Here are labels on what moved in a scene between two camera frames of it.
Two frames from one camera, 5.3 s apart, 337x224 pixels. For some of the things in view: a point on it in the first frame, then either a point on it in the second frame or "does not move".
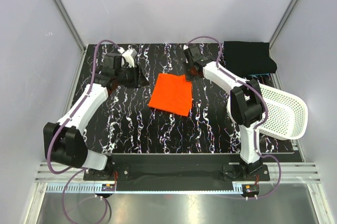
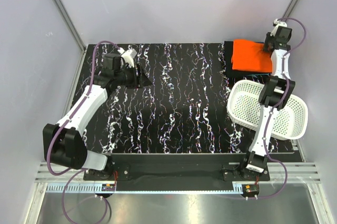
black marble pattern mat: [127, 124] does not move
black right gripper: [190, 69] -> [268, 47]
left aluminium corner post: [62, 10] does not move
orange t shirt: [172, 93] -> [249, 56]
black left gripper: [135, 75] does not move
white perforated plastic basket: [287, 115] does not move
